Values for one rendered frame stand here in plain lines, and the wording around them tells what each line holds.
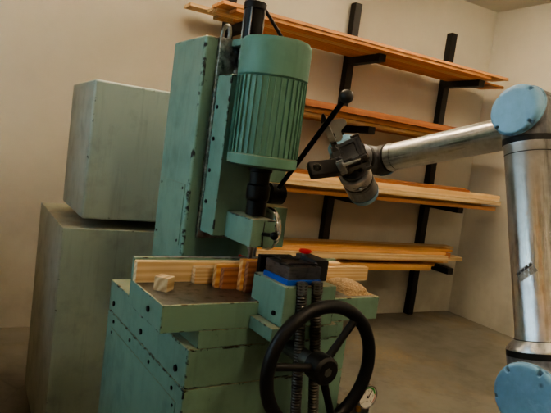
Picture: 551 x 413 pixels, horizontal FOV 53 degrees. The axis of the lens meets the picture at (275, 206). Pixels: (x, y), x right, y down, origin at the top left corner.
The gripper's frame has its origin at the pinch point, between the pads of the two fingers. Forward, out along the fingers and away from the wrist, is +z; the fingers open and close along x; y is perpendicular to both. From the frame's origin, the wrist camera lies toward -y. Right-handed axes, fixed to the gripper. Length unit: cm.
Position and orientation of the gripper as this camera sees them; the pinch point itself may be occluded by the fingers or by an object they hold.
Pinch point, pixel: (328, 138)
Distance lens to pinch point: 138.3
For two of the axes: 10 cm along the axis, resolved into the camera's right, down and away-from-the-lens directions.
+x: 2.4, 8.5, -4.7
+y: 9.1, -3.6, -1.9
